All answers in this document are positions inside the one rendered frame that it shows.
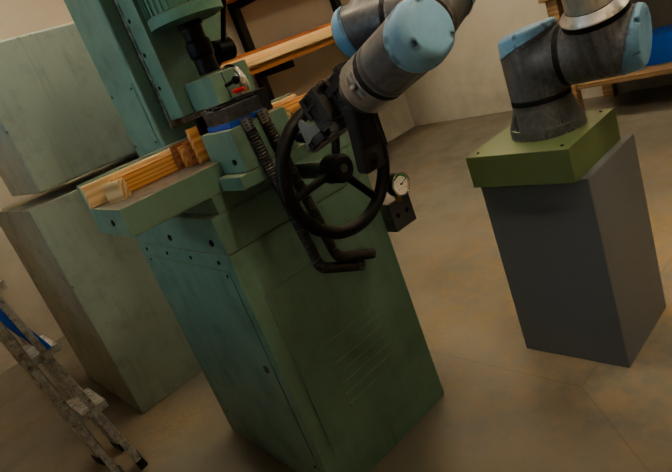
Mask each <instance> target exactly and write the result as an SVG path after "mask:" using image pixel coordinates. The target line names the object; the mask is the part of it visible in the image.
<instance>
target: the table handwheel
mask: <svg viewBox="0 0 672 472"><path fill-rule="evenodd" d="M299 120H303V121H305V122H307V121H308V120H309V119H308V118H307V116H306V114H305V113H304V110H303V109H302V107H301V108H299V109H298V110H297V111H296V112H295V113H294V114H293V115H292V116H291V118H290V119H289V120H288V122H287V123H286V125H285V127H284V129H283V131H282V133H281V136H280V138H279V142H278V145H277V150H276V157H275V175H276V182H277V187H278V190H279V194H280V197H281V199H282V201H283V204H284V206H285V207H286V209H287V211H288V212H289V214H290V215H291V217H292V218H293V219H294V220H295V221H296V222H297V223H298V224H299V225H300V226H301V227H302V228H303V229H305V230H306V231H308V232H309V233H311V234H313V235H315V236H318V237H320V238H324V239H334V240H336V239H344V238H348V237H351V236H353V235H355V234H357V233H359V232H361V231H362V230H363V229H365V228H366V227H367V226H368V225H369V224H370V223H371V222H372V221H373V220H374V218H375V217H376V215H377V214H378V212H379V211H380V209H381V207H382V205H383V202H384V200H385V197H386V194H387V190H388V184H389V174H390V167H389V156H388V151H387V147H386V144H385V141H384V138H383V136H382V134H381V131H380V130H379V128H378V126H377V129H378V133H379V138H380V142H381V147H382V151H383V156H384V161H385V163H384V165H382V166H381V167H379V168H377V178H376V185H375V189H374V191H373V190H372V189H370V188H369V187H367V186H366V185H364V184H363V183H362V182H360V181H359V180H358V179H357V178H355V177H354V176H353V171H354V167H353V162H352V160H351V158H350V157H349V156H348V155H346V154H343V153H340V137H338V138H337V139H335V140H334V141H333V142H332V154H330V155H326V156H325V157H323V158H322V160H321V161H318V162H307V163H297V164H295V165H296V167H297V170H298V171H299V172H298V173H300V176H302V177H301V178H302V179H315V180H314V181H313V182H311V183H310V184H309V185H308V186H306V187H305V188H303V189H302V190H301V191H299V192H298V193H296V194H295V192H294V190H293V186H292V182H291V177H290V155H291V150H292V146H293V143H294V140H295V136H296V134H298V132H299V130H300V129H299V127H298V122H299ZM325 182H327V183H330V184H334V183H346V182H348V183H350V184H351V185H353V186H354V187H356V188H357V189H359V190H360V191H361V192H363V193H364V194H365V195H367V196H368V197H369V198H371V200H370V202H369V204H368V206H367V207H366V209H365V210H364V211H363V212H362V214H361V215H360V216H358V217H357V218H356V219H355V220H353V221H352V222H350V223H347V224H344V225H340V226H330V225H326V224H323V223H320V222H318V221H316V220H315V219H313V218H312V217H311V216H310V215H309V214H308V213H307V212H306V211H305V210H304V209H303V207H302V206H301V204H300V203H299V202H300V201H301V200H303V199H304V198H305V197H306V196H308V195H309V194H310V193H312V192H313V191H314V190H316V189H317V188H318V187H320V186H321V185H323V184H324V183H325Z"/></svg>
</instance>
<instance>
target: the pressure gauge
mask: <svg viewBox="0 0 672 472"><path fill-rule="evenodd" d="M405 177H406V178H405ZM404 179H405V180H404ZM403 181H404V182H403ZM402 182H403V184H402V185H400V183H402ZM409 189H410V180H409V177H408V175H407V174H406V173H404V172H392V173H390V174H389V184H388V190H387V192H388V193H389V194H390V195H391V196H394V197H395V199H396V200H397V203H400V202H402V198H401V196H404V195H406V194H407V193H408V191H409Z"/></svg>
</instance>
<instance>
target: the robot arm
mask: <svg viewBox="0 0 672 472"><path fill-rule="evenodd" d="M561 1H562V4H563V7H564V10H565V11H564V13H563V15H562V16H561V18H560V21H559V24H557V19H556V18H555V17H549V18H546V19H543V20H540V21H537V22H535V23H532V24H530V25H527V26H525V27H523V28H520V29H518V30H516V31H514V32H512V33H510V34H508V35H506V36H504V37H502V38H501V39H500V40H499V42H498V49H499V55H500V58H499V59H500V61H501V65H502V69H503V73H504V77H505V81H506V85H507V89H508V93H509V97H510V101H511V105H512V109H513V112H512V120H511V128H510V133H511V137H512V140H514V141H516V142H535V141H542V140H546V139H551V138H554V137H558V136H561V135H564V134H566V133H569V132H571V131H574V130H576V129H577V128H579V127H581V126H582V125H583V124H585V122H586V121H587V119H586V114H585V111H584V109H583V108H582V106H581V105H580V104H579V102H578V101H577V99H576V98H575V96H574V95H573V93H572V90H571V85H575V84H580V83H585V82H590V81H596V80H601V79H606V78H611V77H616V76H625V75H626V74H629V73H633V72H637V71H640V70H642V69H644V68H645V67H646V65H647V64H648V61H649V58H650V55H651V48H652V23H651V15H650V11H649V8H648V6H647V4H646V3H644V2H637V3H635V4H632V1H631V0H561ZM474 2H475V0H350V1H349V3H348V4H347V5H341V6H340V7H339V8H338V9H336V10H335V12H334V13H333V15H332V19H331V30H332V34H333V38H334V40H335V42H336V44H337V46H338V48H339V49H340V50H341V51H342V53H344V54H345V55H346V56H348V57H350V59H349V60H347V61H346V62H344V63H340V64H338V65H336V66H335V67H334V68H333V69H332V70H333V72H334V73H333V74H332V75H331V76H330V78H329V79H327V78H325V79H327V80H326V81H325V79H324V80H320V81H319V82H318V83H317V84H316V86H314V87H312V88H311V89H310V90H309V91H308V92H307V93H306V94H305V96H304V97H303V98H302V99H301V100H300V101H299V102H298V103H299V104H300V106H301V107H302V109H303V110H304V113H305V114H306V116H307V118H308V119H309V121H310V122H314V124H313V125H311V126H310V125H308V124H307V123H306V122H305V121H303V120H299V122H298V127H299V129H300V131H301V133H302V135H303V138H304V140H305V142H306V150H307V152H312V153H316V152H317V151H320V150H321V149H323V148H324V147H325V146H327V145H328V144H330V143H331V142H333V141H334V140H335V139H337V138H338V137H340V136H341V135H342V134H344V133H345V132H346V131H348V133H349V137H350V141H351V145H352V149H353V153H354V157H355V162H356V166H357V170H358V172H359V173H362V174H369V173H371V172H373V171H374V170H376V169H377V168H379V167H381V166H382V165H384V163H385V161H384V156H383V151H382V147H381V142H380V138H379V133H378V129H377V124H376V119H375V115H374V113H378V112H380V111H382V110H384V109H385V108H386V107H387V106H388V105H390V104H391V103H392V102H393V101H394V100H396V99H397V98H398V97H399V96H400V95H401V94H403V93H404V92H405V91H406V90H407V89H408V88H410V87H411V86H412V85H413V84H414V83H415V82H417V81H418V80H419V79H420V78H421V77H423V76H424V75H425V74H426V73H427V72H428V71H430V70H432V69H434V68H435V67H437V66H438V65H439V64H440V63H441V62H442V61H443V60H444V59H445V58H446V56H447V55H448V54H449V52H450V51H451V49H452V47H453V44H454V40H455V32H456V31H457V29H458V28H459V26H460V25H461V23H462V22H463V20H464V19H465V17H466V16H468V15H469V13H470V12H471V10H472V7H473V4H474ZM321 81H322V82H321ZM320 82H321V83H320ZM319 83H320V84H319Z"/></svg>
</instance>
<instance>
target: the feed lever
mask: <svg viewBox="0 0 672 472"><path fill-rule="evenodd" d="M221 2H222V4H223V8H222V9H221V38H220V39H217V40H214V41H212V42H211V43H212V46H213V48H214V56H215V58H216V60H217V63H218V65H219V68H220V67H221V64H222V63H223V62H226V61H229V60H232V59H234V58H236V55H237V48H236V45H235V43H234V41H233V40H232V39H231V38H230V37H227V36H226V0H221Z"/></svg>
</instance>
